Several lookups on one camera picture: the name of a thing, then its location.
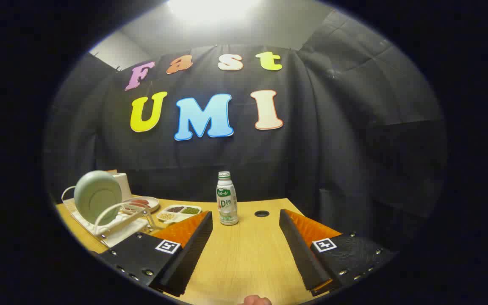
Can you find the black backdrop cloth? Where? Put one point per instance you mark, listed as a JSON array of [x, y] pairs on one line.
[[311, 169]]

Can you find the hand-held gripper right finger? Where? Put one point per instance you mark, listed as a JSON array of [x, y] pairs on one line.
[[301, 254]]

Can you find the pile of green beans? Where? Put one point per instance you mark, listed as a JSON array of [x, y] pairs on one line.
[[190, 210]]

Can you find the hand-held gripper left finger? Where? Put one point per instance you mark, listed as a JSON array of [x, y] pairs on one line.
[[189, 254]]

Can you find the pile of pale beans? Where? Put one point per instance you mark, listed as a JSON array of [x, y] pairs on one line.
[[167, 216]]

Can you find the bright ceiling light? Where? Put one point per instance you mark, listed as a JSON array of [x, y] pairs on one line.
[[214, 8]]

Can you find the beige round plate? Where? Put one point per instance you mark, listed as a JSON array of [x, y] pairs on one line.
[[153, 206]]

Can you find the white divided dish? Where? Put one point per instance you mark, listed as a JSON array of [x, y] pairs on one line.
[[195, 215]]

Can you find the white drink bottle green cap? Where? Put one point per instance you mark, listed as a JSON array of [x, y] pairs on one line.
[[227, 203]]

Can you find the pile of dark beans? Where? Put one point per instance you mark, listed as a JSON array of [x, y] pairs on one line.
[[175, 209]]

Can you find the pale green plate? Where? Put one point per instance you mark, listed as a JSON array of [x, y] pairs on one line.
[[95, 195]]

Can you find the white toaster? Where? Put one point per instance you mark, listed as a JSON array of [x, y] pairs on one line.
[[124, 184]]

